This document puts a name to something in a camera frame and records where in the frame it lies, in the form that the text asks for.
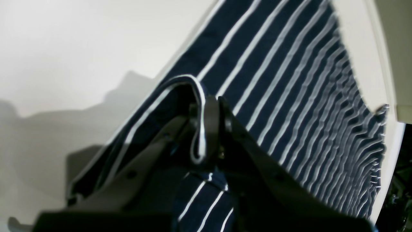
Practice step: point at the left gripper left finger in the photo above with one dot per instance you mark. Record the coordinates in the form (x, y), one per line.
(140, 198)

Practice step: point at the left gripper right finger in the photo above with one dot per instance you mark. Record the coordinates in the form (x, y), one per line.
(265, 197)

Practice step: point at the navy white striped T-shirt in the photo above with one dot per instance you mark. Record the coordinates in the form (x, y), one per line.
(286, 76)

